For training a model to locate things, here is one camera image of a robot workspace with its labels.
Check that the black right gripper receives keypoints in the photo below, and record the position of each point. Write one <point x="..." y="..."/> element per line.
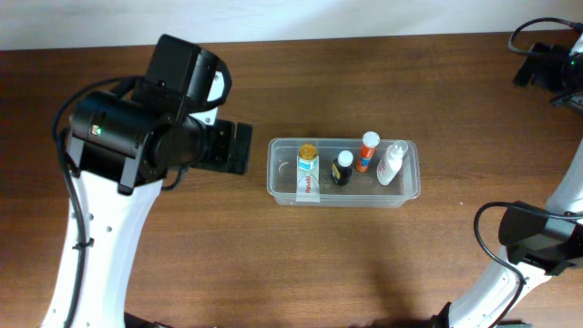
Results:
<point x="551" y="58"/>

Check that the white green medicine box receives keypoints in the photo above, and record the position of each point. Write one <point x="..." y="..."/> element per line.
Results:
<point x="308" y="184"/>

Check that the orange tablet tube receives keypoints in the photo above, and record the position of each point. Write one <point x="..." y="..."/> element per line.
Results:
<point x="370" y="141"/>

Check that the dark brown medicine bottle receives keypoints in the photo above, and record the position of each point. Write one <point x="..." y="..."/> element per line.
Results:
<point x="342" y="168"/>

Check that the clear plastic container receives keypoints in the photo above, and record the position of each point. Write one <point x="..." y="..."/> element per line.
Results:
<point x="363" y="188"/>

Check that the white spray bottle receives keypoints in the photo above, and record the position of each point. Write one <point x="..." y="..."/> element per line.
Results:
<point x="391" y="162"/>

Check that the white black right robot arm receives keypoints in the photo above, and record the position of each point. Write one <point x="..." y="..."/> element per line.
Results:
<point x="536" y="244"/>

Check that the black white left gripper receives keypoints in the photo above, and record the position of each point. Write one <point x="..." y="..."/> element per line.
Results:
<point x="220" y="158"/>

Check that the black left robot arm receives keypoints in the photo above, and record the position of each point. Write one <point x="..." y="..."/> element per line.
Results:
<point x="123" y="138"/>

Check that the small gold-lidded balm jar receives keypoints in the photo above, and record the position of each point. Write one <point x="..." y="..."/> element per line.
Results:
<point x="307" y="152"/>

